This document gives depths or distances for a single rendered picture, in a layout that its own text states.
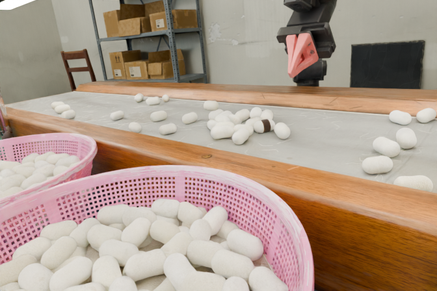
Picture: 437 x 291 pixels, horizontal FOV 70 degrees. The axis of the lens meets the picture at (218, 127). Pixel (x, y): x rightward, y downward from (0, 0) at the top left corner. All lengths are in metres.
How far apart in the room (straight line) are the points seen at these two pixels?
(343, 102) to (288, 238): 0.43
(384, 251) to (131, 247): 0.19
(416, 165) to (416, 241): 0.16
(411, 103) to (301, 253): 0.44
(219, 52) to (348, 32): 1.17
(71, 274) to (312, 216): 0.19
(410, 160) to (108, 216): 0.33
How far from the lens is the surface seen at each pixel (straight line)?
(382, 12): 2.49
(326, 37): 0.65
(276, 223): 0.25
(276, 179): 0.29
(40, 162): 0.52
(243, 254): 0.26
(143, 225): 0.29
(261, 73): 2.83
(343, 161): 0.40
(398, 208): 0.26
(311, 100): 0.65
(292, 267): 0.22
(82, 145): 0.52
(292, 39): 0.63
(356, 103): 0.62
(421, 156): 0.43
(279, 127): 0.47
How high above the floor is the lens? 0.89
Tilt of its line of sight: 16 degrees down
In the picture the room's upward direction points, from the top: 6 degrees counter-clockwise
